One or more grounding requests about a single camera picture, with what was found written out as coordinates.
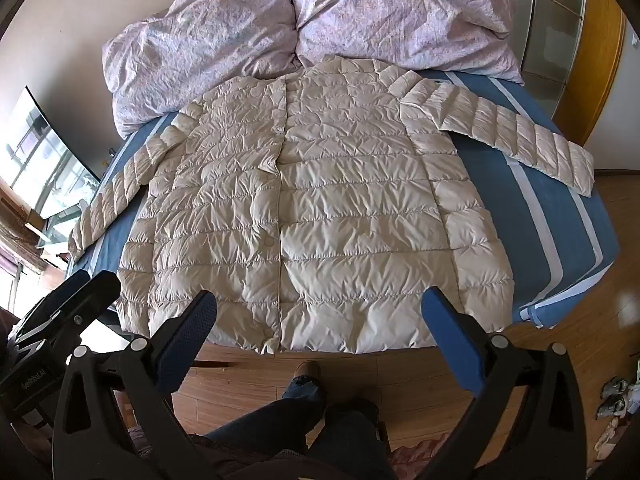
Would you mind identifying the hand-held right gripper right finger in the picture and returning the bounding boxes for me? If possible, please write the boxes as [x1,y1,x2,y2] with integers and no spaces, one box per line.
[421,286,601,480]

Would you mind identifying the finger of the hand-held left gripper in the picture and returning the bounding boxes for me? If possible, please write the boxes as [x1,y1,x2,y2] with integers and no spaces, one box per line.
[14,270,123,348]

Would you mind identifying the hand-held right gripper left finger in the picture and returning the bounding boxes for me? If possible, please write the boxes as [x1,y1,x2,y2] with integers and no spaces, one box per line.
[52,289,221,480]

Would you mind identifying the cream quilted down jacket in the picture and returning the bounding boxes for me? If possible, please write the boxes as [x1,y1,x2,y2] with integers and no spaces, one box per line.
[67,54,596,356]

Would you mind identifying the glass television stand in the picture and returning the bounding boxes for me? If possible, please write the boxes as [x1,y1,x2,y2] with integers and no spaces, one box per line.
[30,192,98,266]

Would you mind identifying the person's brown slipper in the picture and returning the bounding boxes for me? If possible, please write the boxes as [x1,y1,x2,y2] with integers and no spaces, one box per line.
[291,360,322,393]

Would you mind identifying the person's dark trousers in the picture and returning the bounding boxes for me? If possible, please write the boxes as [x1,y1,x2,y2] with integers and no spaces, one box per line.
[200,377,397,480]

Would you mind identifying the blue white striped bedsheet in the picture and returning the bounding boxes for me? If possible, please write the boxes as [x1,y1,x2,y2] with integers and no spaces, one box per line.
[62,69,621,353]

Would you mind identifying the flat screen television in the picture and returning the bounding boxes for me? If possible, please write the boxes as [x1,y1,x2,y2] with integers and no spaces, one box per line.
[0,86,101,221]

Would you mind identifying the grey shoe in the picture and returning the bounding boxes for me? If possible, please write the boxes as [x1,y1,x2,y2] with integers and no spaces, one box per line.
[596,395,631,419]
[601,378,633,399]

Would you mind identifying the pink floral pillow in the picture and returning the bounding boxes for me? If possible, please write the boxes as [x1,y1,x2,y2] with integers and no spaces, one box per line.
[289,0,526,86]
[102,0,301,138]

